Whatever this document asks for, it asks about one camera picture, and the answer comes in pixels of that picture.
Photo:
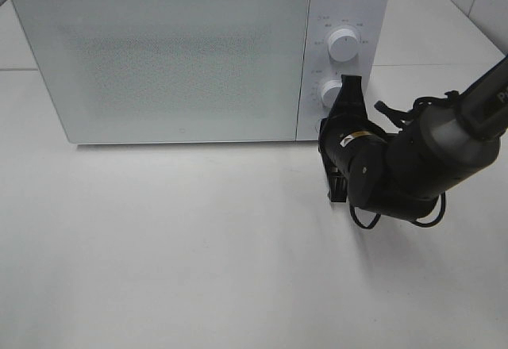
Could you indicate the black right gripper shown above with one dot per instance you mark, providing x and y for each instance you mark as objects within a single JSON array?
[{"x": 344, "y": 133}]

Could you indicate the round white door button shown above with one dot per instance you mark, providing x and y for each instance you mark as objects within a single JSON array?
[{"x": 318, "y": 126}]

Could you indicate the white timer knob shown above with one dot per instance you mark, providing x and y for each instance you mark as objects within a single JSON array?
[{"x": 329, "y": 91}]

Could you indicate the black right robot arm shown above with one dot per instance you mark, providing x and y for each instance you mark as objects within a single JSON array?
[{"x": 439, "y": 143}]

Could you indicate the upper white power knob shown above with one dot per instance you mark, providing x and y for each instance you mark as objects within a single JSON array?
[{"x": 343, "y": 43}]

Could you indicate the white microwave oven body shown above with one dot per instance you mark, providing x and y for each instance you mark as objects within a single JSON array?
[{"x": 341, "y": 4}]

